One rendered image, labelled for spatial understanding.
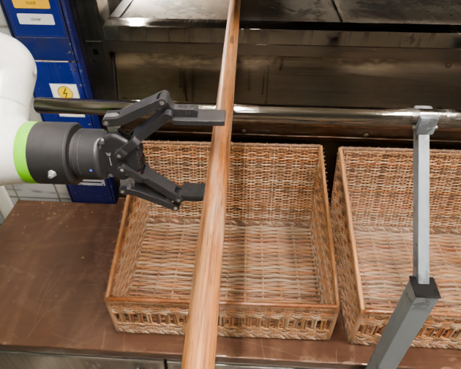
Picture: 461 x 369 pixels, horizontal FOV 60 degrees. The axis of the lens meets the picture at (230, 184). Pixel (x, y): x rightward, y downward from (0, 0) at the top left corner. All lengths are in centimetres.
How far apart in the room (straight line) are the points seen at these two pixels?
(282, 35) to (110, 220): 79
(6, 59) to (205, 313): 47
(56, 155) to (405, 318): 65
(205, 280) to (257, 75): 80
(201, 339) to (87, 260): 94
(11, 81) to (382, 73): 89
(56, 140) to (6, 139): 7
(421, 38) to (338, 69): 21
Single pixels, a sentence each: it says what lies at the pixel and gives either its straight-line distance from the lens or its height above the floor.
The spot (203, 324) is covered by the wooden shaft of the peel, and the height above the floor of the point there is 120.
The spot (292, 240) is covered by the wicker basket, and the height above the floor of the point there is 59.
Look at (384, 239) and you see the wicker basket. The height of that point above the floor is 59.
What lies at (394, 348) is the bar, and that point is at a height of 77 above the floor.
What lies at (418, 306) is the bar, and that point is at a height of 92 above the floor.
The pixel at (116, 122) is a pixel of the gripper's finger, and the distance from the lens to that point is 57.
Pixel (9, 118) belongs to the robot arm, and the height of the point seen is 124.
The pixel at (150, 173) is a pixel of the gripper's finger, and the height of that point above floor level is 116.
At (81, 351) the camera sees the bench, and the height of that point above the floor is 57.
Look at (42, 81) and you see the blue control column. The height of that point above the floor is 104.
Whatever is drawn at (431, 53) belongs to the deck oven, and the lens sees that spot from 118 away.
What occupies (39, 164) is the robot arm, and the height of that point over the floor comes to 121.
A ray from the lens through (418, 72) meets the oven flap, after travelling 122.
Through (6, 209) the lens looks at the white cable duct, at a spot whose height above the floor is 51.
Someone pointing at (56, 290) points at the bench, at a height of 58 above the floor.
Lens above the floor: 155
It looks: 41 degrees down
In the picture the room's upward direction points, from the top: straight up
